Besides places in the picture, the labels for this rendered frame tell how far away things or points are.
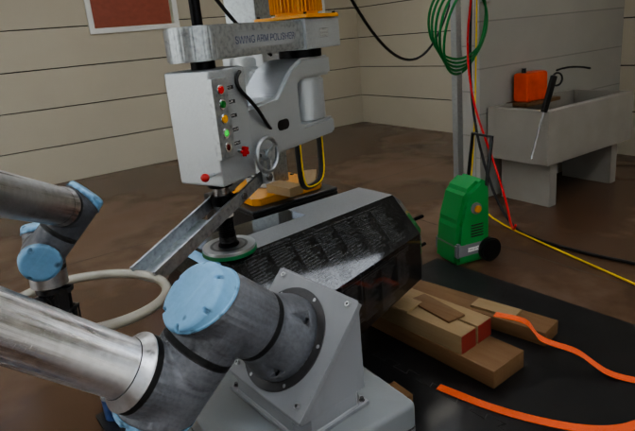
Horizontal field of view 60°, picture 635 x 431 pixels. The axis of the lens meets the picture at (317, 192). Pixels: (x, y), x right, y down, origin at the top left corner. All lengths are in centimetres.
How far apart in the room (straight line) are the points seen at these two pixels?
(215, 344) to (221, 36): 124
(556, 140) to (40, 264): 425
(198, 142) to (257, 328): 109
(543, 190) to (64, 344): 456
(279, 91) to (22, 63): 595
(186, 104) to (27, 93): 604
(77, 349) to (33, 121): 710
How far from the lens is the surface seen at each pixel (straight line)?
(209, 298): 102
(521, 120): 499
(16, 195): 112
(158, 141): 840
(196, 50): 198
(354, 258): 242
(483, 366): 273
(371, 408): 126
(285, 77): 236
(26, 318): 98
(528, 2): 562
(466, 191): 382
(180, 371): 108
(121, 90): 821
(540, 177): 515
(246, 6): 313
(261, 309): 109
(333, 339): 115
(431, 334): 286
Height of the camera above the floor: 163
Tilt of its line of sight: 16 degrees down
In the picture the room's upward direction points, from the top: 5 degrees counter-clockwise
